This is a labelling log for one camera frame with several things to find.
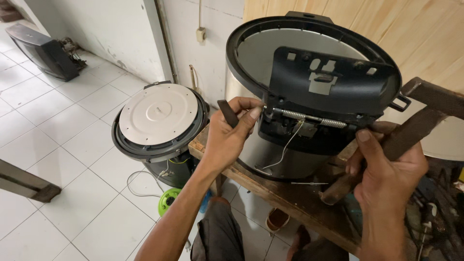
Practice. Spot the person's right hand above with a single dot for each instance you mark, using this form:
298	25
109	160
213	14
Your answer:
393	181

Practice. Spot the person's left hand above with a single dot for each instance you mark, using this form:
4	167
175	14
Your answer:
224	141

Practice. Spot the rusty brown hammer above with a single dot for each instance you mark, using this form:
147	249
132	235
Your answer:
409	134

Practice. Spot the metal hinge pin with springs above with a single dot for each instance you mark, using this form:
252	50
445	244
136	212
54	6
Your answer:
308	116

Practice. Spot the silver rice cooker body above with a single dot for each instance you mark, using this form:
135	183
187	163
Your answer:
282	156

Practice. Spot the blue plastic object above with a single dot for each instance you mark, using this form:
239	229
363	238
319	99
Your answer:
205	202

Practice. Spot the dark rice cooker with open lid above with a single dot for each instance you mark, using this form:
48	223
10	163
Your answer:
159	123

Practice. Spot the wooden stick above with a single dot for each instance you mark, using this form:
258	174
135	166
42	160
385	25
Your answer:
193	78

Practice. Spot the thin metal rod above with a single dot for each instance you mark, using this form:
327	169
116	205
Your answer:
308	183

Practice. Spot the wooden workbench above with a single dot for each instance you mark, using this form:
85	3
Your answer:
290	197

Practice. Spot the person's grey shorts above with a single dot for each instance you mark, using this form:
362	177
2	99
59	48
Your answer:
217	232

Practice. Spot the person's foot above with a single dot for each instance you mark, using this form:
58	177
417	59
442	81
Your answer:
299	241

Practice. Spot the old black television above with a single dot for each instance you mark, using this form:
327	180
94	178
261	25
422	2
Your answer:
45	50

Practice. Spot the wooden beam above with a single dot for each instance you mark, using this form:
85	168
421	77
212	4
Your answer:
27	183

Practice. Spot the cream wall switch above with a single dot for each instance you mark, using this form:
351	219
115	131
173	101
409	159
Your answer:
200	34

